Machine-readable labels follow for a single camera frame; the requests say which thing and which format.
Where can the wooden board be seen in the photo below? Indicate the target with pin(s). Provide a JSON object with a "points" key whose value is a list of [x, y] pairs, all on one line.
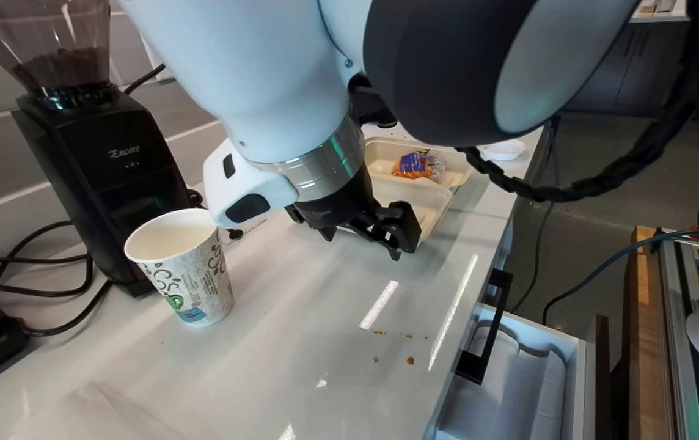
{"points": [[646, 367]]}

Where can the aluminum rail frame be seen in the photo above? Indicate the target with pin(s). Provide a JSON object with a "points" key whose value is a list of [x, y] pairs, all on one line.
{"points": [[680, 367]]}

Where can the dark cabinet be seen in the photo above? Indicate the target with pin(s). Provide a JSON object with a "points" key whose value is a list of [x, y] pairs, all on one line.
{"points": [[659, 74]]}

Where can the black metal bracket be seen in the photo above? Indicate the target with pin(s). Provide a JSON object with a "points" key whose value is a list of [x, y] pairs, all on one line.
{"points": [[481, 358]]}

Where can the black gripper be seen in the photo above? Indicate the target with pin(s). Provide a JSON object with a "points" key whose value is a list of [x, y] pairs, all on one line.
{"points": [[339, 204]]}

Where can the white plastic bin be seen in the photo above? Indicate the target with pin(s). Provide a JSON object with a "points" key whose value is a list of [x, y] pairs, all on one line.
{"points": [[522, 382]]}

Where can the baby carrot bag purple label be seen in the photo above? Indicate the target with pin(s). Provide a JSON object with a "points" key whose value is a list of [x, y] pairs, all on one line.
{"points": [[415, 165]]}

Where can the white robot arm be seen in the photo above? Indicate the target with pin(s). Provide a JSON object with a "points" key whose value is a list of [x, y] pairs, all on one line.
{"points": [[261, 65]]}

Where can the black coffee grinder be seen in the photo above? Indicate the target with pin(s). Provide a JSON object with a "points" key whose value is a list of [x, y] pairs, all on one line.
{"points": [[96, 162]]}

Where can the brown food crumb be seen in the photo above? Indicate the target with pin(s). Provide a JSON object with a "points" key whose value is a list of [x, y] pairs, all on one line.
{"points": [[409, 361]]}

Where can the patterned paper cup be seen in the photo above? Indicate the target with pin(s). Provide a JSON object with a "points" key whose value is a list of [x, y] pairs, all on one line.
{"points": [[195, 284]]}

